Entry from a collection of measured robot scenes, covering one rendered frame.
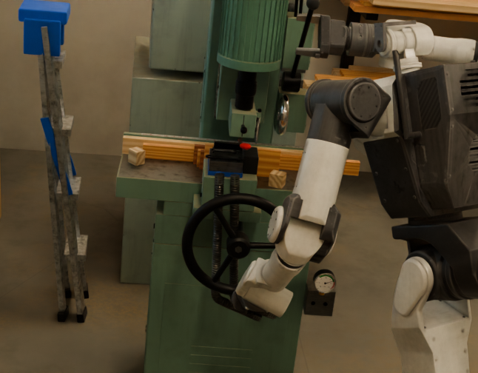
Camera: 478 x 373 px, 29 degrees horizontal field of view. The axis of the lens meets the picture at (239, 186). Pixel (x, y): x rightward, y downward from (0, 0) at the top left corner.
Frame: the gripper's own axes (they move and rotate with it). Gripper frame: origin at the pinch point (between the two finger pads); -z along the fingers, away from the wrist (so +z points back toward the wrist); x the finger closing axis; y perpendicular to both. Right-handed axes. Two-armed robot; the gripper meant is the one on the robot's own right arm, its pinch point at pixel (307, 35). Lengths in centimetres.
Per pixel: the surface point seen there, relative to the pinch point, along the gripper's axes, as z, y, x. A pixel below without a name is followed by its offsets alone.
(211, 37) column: -24.3, 25.3, -13.6
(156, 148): -37, 34, 20
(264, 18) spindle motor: -11.7, -1.9, -2.6
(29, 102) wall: -113, 239, -106
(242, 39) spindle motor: -16.8, 3.3, 1.2
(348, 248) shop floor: 51, 196, -20
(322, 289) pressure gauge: 12, 41, 55
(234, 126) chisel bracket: -16.4, 23.8, 16.2
